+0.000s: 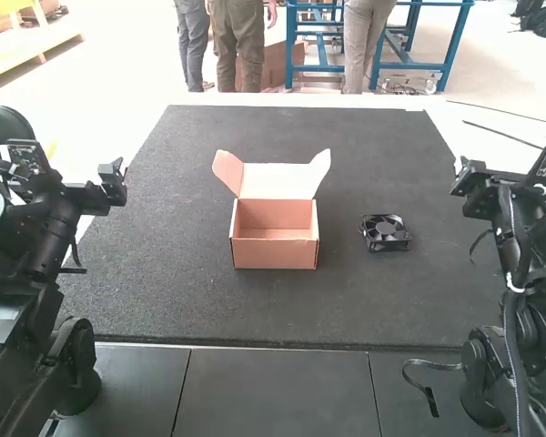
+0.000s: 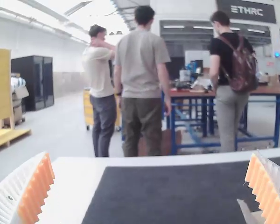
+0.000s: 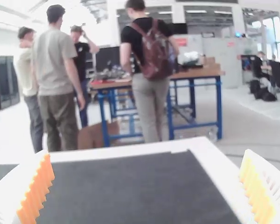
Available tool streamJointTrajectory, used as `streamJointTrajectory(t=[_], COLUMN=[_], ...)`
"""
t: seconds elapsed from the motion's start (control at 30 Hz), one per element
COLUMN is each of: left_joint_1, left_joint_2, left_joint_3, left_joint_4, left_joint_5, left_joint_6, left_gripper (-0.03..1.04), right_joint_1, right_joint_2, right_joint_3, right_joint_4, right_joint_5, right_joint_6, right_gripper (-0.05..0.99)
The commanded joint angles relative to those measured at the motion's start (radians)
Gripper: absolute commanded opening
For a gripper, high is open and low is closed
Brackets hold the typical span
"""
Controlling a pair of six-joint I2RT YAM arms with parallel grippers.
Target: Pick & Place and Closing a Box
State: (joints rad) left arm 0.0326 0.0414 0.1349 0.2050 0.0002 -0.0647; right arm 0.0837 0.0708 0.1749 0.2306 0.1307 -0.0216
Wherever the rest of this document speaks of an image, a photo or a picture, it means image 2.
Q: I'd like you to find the black mat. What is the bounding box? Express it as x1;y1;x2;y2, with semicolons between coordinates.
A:
81;155;280;224

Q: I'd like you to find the yellow cart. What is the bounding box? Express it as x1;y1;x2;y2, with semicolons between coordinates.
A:
83;87;122;132

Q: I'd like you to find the yellow wooden stand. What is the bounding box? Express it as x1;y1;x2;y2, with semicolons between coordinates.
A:
0;48;32;151

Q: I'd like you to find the person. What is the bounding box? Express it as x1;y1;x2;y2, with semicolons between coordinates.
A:
113;6;172;157
209;10;259;154
81;24;117;157

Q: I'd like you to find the black cabinet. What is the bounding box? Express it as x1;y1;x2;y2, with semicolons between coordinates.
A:
11;55;55;112

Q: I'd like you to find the brown backpack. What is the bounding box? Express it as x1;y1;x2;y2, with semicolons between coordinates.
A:
218;34;259;92

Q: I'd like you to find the flat cardboard sheet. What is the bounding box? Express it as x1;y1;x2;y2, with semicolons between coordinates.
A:
139;129;183;156

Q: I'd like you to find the blue workbench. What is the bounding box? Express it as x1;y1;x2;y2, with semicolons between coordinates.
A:
162;85;280;156

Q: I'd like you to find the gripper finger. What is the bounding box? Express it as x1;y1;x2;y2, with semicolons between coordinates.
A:
244;150;280;224
0;151;56;224

